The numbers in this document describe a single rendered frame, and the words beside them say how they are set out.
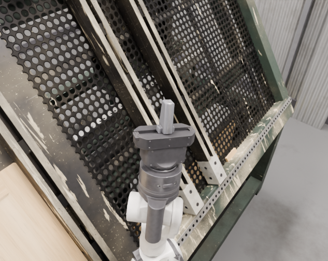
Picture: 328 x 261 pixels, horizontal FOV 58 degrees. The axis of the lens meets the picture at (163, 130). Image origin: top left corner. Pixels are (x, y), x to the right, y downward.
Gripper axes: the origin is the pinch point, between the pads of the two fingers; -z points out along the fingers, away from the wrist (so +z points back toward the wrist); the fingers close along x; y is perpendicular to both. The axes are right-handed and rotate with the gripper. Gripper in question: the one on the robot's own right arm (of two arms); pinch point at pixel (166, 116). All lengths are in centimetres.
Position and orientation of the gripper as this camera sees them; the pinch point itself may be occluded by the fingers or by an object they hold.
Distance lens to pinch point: 56.3
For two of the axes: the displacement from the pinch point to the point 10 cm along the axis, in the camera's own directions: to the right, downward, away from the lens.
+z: -1.0, 8.8, 4.6
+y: -3.4, -4.6, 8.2
